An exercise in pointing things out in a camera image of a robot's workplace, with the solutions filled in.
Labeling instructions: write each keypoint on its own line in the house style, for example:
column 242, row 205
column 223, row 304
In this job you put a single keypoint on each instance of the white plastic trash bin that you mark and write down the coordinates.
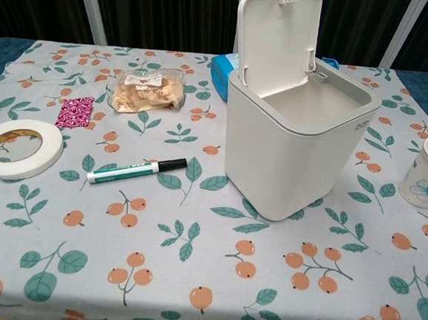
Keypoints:
column 291, row 166

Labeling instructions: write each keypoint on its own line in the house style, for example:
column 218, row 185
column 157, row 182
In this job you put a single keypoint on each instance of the fruit and leaf tablecloth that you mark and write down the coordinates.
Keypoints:
column 176, row 261

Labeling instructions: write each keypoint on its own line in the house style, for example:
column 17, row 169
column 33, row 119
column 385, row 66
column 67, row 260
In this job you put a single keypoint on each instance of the pink patterned small packet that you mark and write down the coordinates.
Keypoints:
column 75, row 114

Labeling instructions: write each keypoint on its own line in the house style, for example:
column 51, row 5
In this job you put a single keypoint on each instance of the white paper cup blue flower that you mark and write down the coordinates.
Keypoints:
column 425, row 176

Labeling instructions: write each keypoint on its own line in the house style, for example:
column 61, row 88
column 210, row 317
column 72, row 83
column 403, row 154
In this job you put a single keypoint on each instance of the green white marker pen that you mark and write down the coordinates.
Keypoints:
column 131, row 168

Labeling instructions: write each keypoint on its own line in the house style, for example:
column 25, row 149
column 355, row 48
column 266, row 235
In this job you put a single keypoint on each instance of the blue plastic box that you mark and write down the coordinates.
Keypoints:
column 220, row 75

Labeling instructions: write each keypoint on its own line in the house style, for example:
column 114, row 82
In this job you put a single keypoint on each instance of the clear bag of snacks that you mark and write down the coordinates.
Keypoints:
column 148, row 93

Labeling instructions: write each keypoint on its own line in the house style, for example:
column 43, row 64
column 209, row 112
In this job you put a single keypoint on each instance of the black pleated curtain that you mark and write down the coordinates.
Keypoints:
column 166, row 11

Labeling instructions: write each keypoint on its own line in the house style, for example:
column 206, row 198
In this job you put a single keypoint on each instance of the white double-sided tape roll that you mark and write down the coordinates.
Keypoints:
column 48, row 147

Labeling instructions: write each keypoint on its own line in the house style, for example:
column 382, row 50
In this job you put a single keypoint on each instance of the white partition frame post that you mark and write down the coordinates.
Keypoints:
column 400, row 34
column 90, row 5

